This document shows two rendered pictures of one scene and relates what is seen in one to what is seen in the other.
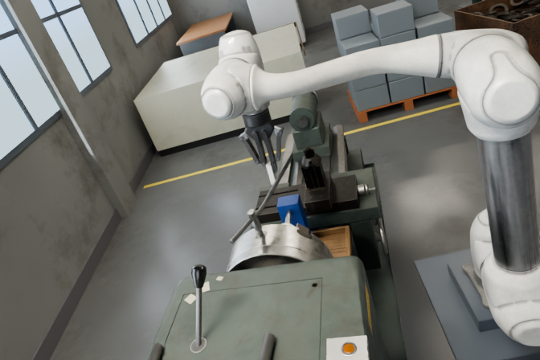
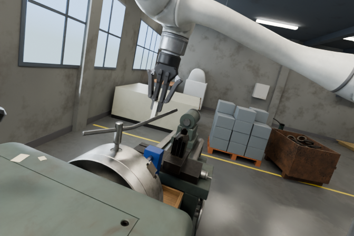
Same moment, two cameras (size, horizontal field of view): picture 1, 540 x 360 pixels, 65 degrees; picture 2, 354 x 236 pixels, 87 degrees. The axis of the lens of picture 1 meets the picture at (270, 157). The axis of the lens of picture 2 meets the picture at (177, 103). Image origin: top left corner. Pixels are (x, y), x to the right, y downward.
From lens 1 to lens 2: 0.62 m
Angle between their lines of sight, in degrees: 16
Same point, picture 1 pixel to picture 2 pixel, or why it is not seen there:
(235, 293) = (36, 180)
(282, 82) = (212, 3)
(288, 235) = (137, 163)
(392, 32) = (242, 119)
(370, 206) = (203, 188)
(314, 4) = (210, 98)
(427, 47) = (344, 56)
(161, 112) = (124, 98)
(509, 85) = not seen: outside the picture
